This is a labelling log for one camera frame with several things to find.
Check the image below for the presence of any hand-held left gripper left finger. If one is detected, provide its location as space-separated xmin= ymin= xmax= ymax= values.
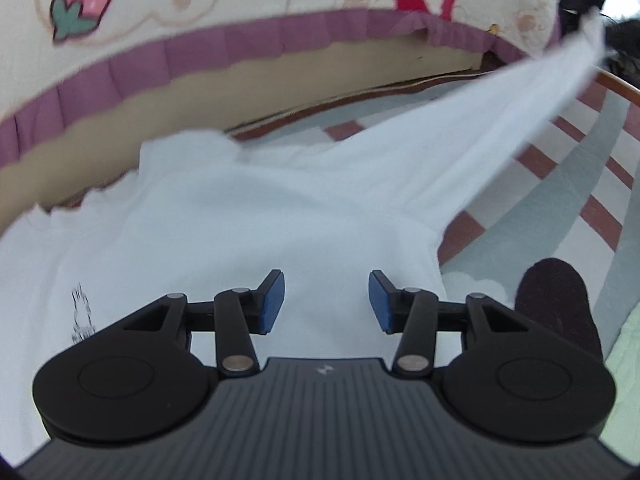
xmin=122 ymin=269 xmax=286 ymax=376

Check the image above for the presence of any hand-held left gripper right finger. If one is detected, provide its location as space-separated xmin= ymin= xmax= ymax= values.
xmin=367 ymin=269 xmax=532 ymax=379

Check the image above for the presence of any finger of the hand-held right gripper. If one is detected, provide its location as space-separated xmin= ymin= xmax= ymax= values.
xmin=602 ymin=19 xmax=640 ymax=78

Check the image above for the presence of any white shirt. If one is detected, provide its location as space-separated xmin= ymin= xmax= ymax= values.
xmin=0 ymin=7 xmax=608 ymax=467

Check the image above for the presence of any striped blanket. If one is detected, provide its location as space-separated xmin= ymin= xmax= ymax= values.
xmin=225 ymin=67 xmax=640 ymax=363

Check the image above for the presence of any dark cloth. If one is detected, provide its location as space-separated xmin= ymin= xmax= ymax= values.
xmin=514 ymin=257 xmax=604 ymax=362

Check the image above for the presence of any light green cloth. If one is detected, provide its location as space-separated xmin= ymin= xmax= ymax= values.
xmin=601 ymin=319 xmax=640 ymax=463

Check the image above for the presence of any printed quilt with purple frill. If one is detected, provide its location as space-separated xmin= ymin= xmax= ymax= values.
xmin=0 ymin=0 xmax=563 ymax=173

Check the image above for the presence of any wooden rail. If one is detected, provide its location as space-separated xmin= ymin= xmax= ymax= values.
xmin=596 ymin=69 xmax=640 ymax=100

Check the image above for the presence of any beige bed frame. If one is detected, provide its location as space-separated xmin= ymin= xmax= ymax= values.
xmin=0 ymin=39 xmax=482 ymax=211

